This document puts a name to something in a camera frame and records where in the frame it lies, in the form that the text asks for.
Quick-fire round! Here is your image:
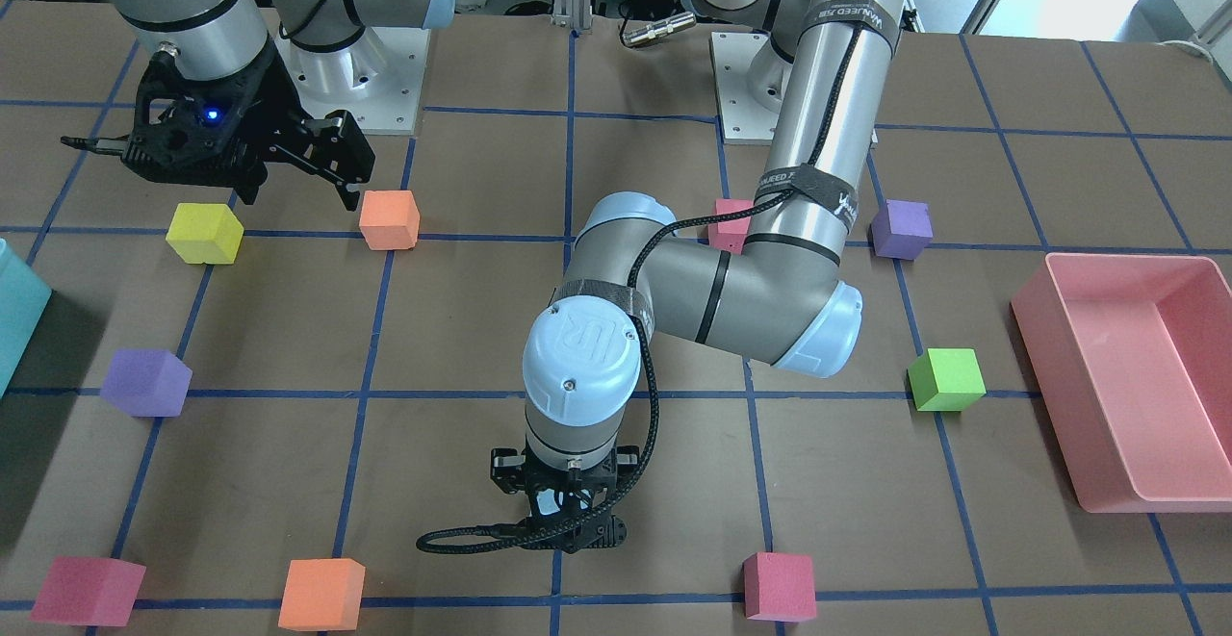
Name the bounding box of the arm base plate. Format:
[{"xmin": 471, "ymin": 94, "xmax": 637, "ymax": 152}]
[
  {"xmin": 711, "ymin": 31, "xmax": 792, "ymax": 145},
  {"xmin": 274, "ymin": 27, "xmax": 432, "ymax": 136}
]

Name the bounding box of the green foam block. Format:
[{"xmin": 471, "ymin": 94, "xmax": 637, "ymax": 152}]
[{"xmin": 907, "ymin": 348, "xmax": 987, "ymax": 412}]

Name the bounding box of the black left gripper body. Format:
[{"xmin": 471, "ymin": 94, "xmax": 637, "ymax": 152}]
[{"xmin": 490, "ymin": 445, "xmax": 639, "ymax": 553}]

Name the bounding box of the pink foam block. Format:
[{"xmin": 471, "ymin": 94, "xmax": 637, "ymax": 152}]
[
  {"xmin": 706, "ymin": 198, "xmax": 753, "ymax": 254},
  {"xmin": 30, "ymin": 556, "xmax": 147, "ymax": 627},
  {"xmin": 742, "ymin": 551, "xmax": 818, "ymax": 622}
]

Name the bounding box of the yellow foam block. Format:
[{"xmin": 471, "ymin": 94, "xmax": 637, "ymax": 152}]
[{"xmin": 166, "ymin": 202, "xmax": 244, "ymax": 265}]

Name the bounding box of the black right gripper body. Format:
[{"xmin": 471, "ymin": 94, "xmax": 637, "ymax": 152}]
[{"xmin": 120, "ymin": 39, "xmax": 375, "ymax": 189}]

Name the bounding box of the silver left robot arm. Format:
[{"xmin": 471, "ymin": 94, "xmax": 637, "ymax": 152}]
[{"xmin": 474, "ymin": 0, "xmax": 907, "ymax": 552}]

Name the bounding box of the cyan plastic bin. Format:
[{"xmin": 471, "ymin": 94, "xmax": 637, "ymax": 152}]
[{"xmin": 1, "ymin": 239, "xmax": 52, "ymax": 394}]

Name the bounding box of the pink plastic bin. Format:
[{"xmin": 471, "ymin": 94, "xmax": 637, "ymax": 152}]
[{"xmin": 1011, "ymin": 253, "xmax": 1231, "ymax": 513}]

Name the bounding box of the purple foam block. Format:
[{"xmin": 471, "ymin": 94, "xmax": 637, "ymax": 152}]
[
  {"xmin": 100, "ymin": 348, "xmax": 193, "ymax": 418},
  {"xmin": 871, "ymin": 198, "xmax": 934, "ymax": 263}
]

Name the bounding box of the orange foam block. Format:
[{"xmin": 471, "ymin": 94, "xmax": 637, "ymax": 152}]
[
  {"xmin": 278, "ymin": 558, "xmax": 366, "ymax": 632},
  {"xmin": 359, "ymin": 190, "xmax": 420, "ymax": 251}
]

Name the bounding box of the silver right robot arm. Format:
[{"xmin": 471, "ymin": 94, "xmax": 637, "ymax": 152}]
[{"xmin": 64, "ymin": 0, "xmax": 456, "ymax": 210}]

